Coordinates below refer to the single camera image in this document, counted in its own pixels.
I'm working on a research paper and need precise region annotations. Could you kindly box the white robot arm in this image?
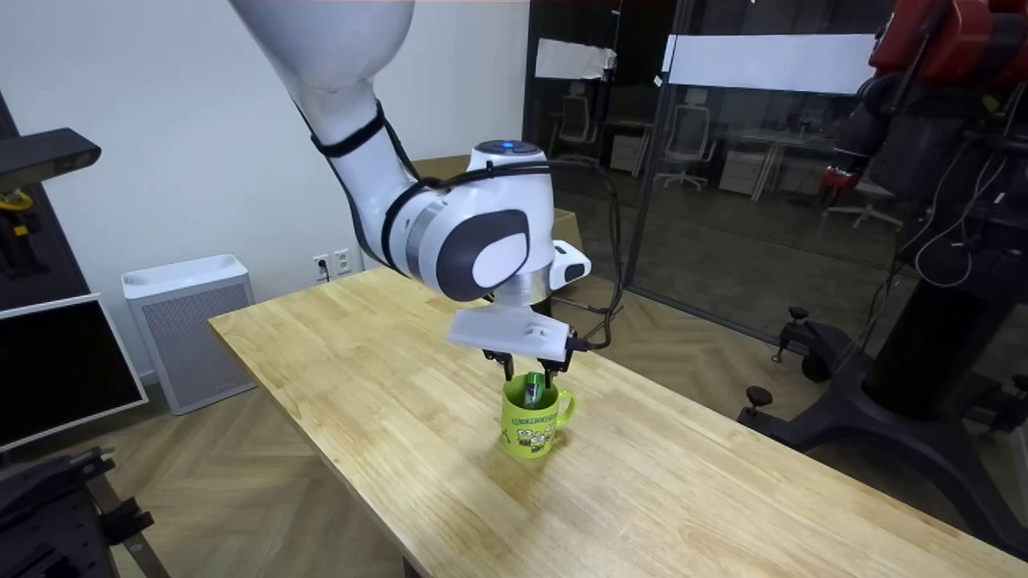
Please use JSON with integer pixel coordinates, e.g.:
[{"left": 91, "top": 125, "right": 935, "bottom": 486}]
[{"left": 228, "top": 0, "right": 592, "bottom": 379}]

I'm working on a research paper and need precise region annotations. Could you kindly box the green cartoon mug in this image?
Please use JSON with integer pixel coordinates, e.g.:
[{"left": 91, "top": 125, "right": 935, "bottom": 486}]
[{"left": 498, "top": 372, "right": 576, "bottom": 463}]

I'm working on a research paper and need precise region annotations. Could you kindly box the white air purifier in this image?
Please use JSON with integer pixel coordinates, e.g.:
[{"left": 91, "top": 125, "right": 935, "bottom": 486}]
[{"left": 123, "top": 255, "right": 252, "bottom": 413}]

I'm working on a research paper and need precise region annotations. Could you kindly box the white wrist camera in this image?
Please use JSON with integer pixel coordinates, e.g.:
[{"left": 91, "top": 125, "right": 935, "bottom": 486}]
[{"left": 451, "top": 306, "right": 567, "bottom": 362}]

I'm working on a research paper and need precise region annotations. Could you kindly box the white wall outlet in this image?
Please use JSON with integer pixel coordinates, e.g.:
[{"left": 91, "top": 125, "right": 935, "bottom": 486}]
[{"left": 311, "top": 248, "right": 352, "bottom": 281}]

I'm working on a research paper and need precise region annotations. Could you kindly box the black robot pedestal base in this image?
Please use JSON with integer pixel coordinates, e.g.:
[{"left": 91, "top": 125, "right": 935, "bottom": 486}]
[{"left": 737, "top": 210, "right": 1028, "bottom": 560}]

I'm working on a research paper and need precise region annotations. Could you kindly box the black monitor with white frame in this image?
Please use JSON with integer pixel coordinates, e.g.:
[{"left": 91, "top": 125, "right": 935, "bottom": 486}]
[{"left": 0, "top": 293, "right": 147, "bottom": 453}]

